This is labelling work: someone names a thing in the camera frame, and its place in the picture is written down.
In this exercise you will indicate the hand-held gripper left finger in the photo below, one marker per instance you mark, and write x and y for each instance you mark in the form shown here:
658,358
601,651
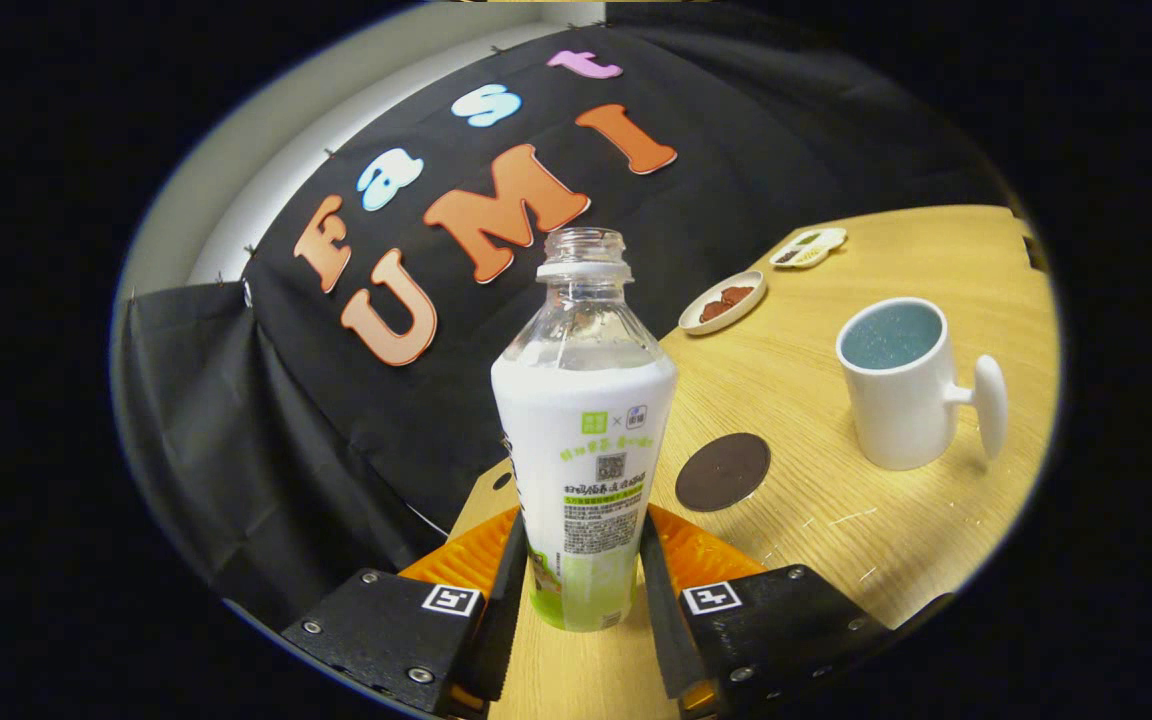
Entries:
506,600

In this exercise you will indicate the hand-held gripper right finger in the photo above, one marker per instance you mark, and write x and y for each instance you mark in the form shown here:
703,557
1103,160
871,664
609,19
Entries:
664,610

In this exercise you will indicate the dark brown round coaster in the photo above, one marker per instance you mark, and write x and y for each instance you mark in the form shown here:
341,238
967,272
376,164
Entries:
723,472

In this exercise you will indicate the clear juice bottle white label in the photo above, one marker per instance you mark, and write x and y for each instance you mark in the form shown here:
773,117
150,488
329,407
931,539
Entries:
586,420

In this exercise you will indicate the white cup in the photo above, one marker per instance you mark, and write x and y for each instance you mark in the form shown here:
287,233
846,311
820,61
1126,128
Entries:
901,410

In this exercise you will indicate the wooden table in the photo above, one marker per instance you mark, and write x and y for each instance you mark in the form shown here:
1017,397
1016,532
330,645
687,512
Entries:
836,540

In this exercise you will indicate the black backdrop cloth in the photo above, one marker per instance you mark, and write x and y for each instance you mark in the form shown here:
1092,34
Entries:
336,420

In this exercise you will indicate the white round plate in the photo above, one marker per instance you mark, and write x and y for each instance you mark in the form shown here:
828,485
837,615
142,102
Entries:
696,322

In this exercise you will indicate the brown food pieces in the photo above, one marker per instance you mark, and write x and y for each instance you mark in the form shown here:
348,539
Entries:
726,300

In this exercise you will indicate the white divided dish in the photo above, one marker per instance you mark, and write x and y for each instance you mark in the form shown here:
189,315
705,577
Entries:
816,248

